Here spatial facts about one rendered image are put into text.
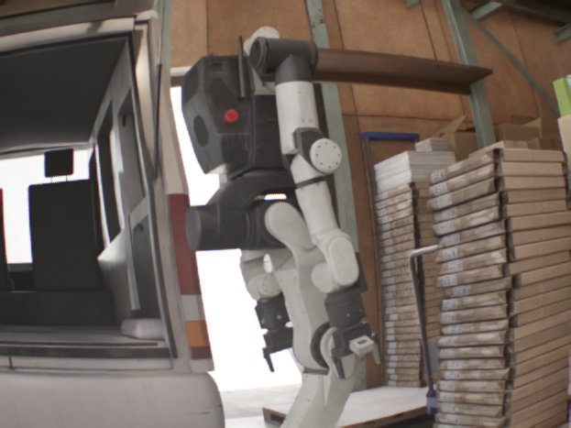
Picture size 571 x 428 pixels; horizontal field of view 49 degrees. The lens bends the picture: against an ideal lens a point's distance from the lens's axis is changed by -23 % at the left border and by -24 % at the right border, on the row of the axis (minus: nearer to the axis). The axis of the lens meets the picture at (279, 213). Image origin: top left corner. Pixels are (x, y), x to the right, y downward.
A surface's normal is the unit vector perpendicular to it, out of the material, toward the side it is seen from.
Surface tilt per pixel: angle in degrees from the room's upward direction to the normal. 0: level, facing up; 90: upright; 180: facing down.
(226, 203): 90
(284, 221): 90
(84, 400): 87
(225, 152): 115
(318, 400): 90
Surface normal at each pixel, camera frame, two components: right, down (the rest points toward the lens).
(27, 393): 0.31, -0.22
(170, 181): 0.56, -0.40
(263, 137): 0.40, 0.05
